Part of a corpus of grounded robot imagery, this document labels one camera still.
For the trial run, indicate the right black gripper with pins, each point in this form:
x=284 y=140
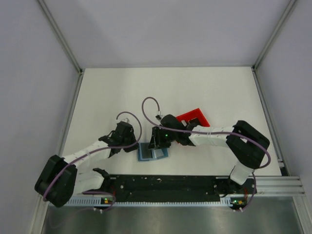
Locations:
x=156 y=141

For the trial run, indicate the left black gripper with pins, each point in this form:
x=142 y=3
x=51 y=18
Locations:
x=132 y=135

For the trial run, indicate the blue leather card holder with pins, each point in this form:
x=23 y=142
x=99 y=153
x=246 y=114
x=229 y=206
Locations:
x=157 y=153

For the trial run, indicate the black credit card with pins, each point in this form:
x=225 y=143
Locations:
x=146 y=154

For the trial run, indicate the red plastic bin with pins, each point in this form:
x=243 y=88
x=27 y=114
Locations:
x=194 y=116

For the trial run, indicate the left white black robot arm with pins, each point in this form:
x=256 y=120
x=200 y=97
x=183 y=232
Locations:
x=64 y=177

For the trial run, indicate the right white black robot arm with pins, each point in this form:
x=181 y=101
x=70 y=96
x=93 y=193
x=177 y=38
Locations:
x=247 y=144

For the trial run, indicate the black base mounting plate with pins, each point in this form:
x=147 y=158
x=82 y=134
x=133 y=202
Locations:
x=173 y=188

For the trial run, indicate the grey slotted cable duct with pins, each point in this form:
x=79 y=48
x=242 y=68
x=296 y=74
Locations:
x=97 y=201

